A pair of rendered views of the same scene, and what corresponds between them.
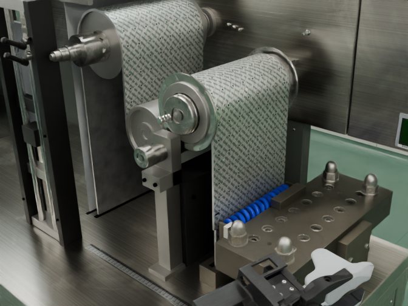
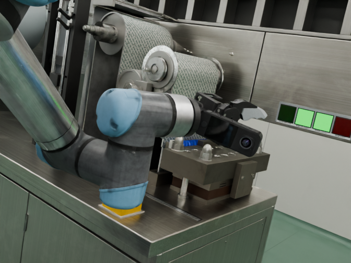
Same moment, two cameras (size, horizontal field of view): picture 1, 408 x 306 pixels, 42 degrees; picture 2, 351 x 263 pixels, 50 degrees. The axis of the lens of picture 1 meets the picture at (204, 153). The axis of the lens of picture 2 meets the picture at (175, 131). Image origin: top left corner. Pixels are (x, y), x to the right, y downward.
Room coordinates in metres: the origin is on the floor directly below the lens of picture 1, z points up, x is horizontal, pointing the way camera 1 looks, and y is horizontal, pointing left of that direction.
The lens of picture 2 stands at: (-0.26, 0.06, 1.28)
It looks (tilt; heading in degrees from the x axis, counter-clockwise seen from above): 10 degrees down; 354
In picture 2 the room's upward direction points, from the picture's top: 11 degrees clockwise
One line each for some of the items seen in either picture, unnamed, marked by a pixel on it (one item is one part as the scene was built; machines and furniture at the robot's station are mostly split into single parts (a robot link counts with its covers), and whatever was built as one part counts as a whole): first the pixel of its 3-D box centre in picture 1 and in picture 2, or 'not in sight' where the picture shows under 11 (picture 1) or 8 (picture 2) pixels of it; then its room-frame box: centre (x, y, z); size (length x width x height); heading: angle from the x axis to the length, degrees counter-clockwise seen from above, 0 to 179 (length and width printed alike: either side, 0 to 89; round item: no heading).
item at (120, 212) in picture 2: not in sight; (121, 204); (0.64, 0.07, 0.91); 0.07 x 0.07 x 0.02; 47
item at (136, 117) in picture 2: not in sight; (135, 115); (0.35, 0.07, 1.18); 0.11 x 0.08 x 0.09; 125
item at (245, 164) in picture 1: (251, 167); (189, 118); (0.97, -0.10, 1.11); 0.23 x 0.01 x 0.18; 137
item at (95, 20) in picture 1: (146, 35); (137, 40); (1.19, 0.12, 1.33); 0.25 x 0.14 x 0.14; 137
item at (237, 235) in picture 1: (238, 231); (178, 143); (0.83, -0.06, 1.05); 0.04 x 0.04 x 0.04
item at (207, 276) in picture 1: (251, 246); (179, 173); (0.97, -0.10, 0.92); 0.28 x 0.04 x 0.04; 137
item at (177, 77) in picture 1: (186, 112); (159, 69); (0.92, 0.03, 1.25); 0.15 x 0.01 x 0.15; 47
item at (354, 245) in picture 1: (353, 255); (244, 179); (0.87, -0.29, 0.96); 0.10 x 0.03 x 0.11; 137
